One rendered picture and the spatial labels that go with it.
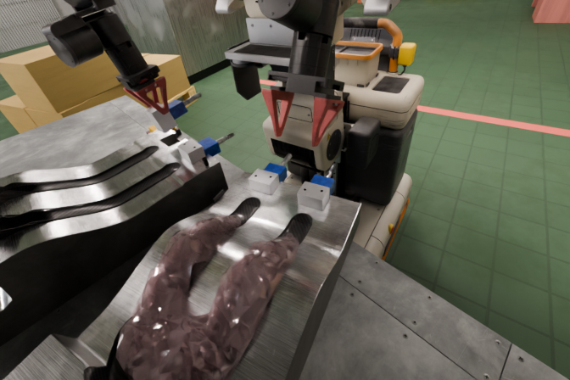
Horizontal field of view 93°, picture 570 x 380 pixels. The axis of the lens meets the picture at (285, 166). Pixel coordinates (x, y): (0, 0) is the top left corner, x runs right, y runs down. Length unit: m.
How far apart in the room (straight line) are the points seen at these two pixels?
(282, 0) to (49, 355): 0.47
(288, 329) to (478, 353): 0.25
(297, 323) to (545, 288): 1.42
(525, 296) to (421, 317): 1.15
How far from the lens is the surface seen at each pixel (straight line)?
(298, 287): 0.37
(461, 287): 1.51
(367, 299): 0.48
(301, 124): 0.85
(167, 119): 0.68
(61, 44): 0.62
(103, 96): 2.63
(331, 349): 0.45
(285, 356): 0.36
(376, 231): 1.22
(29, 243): 0.56
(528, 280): 1.67
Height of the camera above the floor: 1.23
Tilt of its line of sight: 38 degrees down
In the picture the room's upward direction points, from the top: 7 degrees counter-clockwise
